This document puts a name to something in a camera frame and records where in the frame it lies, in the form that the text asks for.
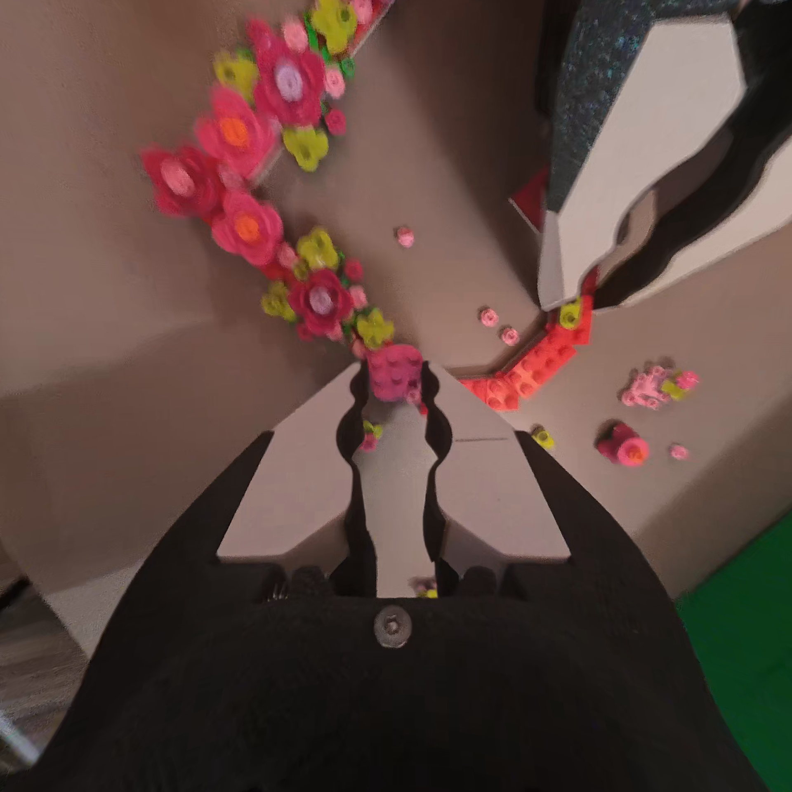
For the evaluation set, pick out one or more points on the pale pink lego stem cluster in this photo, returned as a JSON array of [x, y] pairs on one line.
[[653, 387]]

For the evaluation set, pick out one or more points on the green mat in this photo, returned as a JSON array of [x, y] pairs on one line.
[[742, 649]]

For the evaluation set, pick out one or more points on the pink lego heart piece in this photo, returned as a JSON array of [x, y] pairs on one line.
[[393, 371]]

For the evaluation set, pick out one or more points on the lime and pink lego piece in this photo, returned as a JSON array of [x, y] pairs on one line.
[[425, 588], [370, 436]]

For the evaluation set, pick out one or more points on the dark pink lego flower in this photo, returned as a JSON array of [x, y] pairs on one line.
[[625, 445]]

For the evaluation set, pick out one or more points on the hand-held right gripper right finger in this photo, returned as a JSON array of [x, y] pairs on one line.
[[495, 489]]

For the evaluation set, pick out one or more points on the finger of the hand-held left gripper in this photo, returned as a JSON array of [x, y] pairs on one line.
[[668, 111], [730, 247]]

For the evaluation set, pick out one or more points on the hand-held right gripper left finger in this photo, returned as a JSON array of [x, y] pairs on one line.
[[291, 489]]

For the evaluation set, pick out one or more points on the small pink lego stud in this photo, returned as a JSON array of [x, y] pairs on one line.
[[510, 336], [405, 236], [489, 317], [679, 451]]

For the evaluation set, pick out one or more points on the red lego heart flower wreath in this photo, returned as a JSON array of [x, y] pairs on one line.
[[291, 93]]

